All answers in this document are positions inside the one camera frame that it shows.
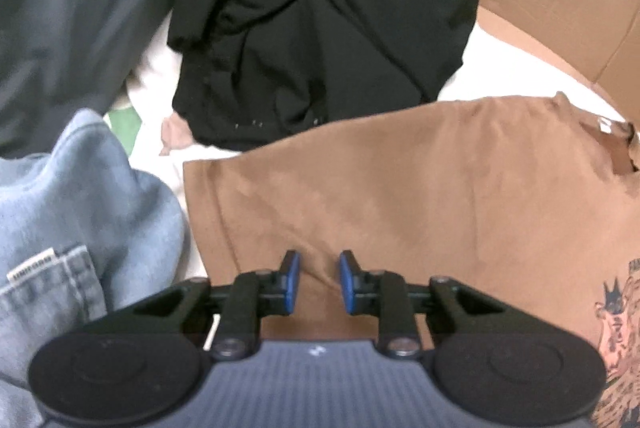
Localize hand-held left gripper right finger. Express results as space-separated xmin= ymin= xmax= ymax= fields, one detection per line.
xmin=339 ymin=249 xmax=508 ymax=357

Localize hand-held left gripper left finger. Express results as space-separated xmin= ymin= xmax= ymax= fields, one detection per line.
xmin=120 ymin=249 xmax=301 ymax=360

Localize brown printed t-shirt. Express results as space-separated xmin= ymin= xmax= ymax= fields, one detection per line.
xmin=182 ymin=92 xmax=640 ymax=428

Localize faded blue denim jeans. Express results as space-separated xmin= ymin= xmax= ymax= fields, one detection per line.
xmin=0 ymin=108 xmax=192 ymax=428

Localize crumpled black garment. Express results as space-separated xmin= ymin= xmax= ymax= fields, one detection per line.
xmin=166 ymin=0 xmax=482 ymax=152

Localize cream bear printed blanket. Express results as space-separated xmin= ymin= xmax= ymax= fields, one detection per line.
xmin=102 ymin=23 xmax=633 ymax=289

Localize dark grey pillow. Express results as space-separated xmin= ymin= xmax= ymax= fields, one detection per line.
xmin=0 ymin=0 xmax=211 ymax=159

